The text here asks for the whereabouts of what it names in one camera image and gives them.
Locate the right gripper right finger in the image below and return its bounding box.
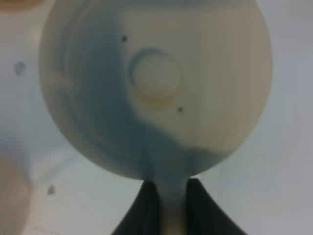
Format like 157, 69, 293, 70
186, 178, 245, 235

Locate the beige ceramic teapot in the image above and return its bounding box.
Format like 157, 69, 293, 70
40, 0, 273, 235

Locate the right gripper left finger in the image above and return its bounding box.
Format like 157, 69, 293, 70
112, 181, 165, 235

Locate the beige teapot saucer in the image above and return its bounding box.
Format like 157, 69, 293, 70
0, 157, 31, 235

